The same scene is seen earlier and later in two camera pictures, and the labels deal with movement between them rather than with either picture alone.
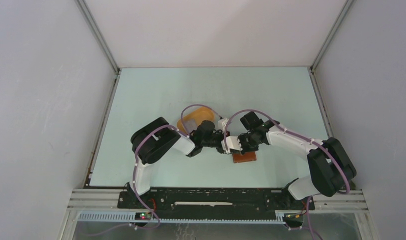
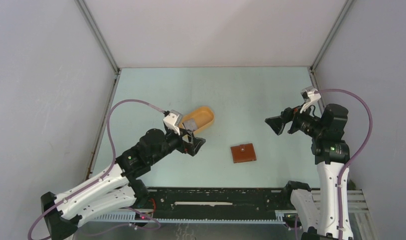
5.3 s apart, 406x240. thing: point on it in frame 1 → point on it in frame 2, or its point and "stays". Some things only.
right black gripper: x=240 y=137 → x=278 y=124
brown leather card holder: x=238 y=157 stays
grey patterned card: x=189 y=125 stays
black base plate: x=169 y=201 stays
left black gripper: x=221 y=133 → x=193 y=141
